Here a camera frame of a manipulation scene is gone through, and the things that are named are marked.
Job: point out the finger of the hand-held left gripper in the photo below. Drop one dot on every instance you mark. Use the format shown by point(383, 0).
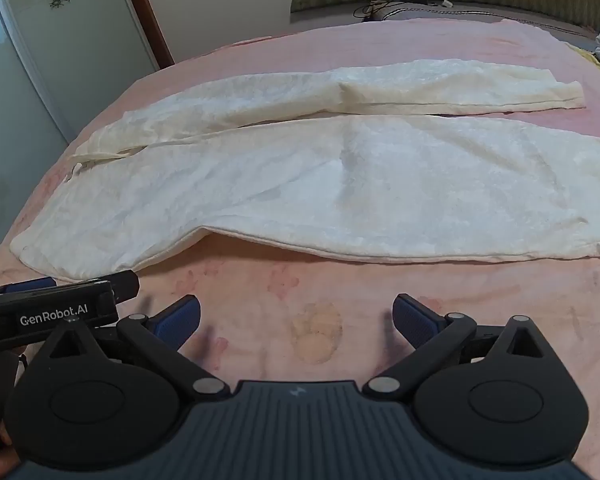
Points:
point(126, 286)
point(30, 284)

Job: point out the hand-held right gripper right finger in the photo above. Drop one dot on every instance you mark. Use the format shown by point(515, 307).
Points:
point(415, 325)

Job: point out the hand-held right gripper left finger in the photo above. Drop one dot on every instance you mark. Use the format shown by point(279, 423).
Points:
point(177, 322)

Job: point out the cream white pants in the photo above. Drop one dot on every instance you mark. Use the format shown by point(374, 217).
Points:
point(330, 185)

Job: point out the pink bed sheet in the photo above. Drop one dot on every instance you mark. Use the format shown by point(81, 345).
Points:
point(280, 310)

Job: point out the grey patterned pillow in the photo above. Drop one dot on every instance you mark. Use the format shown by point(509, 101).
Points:
point(480, 12)

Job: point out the brown wooden wardrobe frame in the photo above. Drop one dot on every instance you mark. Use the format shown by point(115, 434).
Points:
point(145, 15)

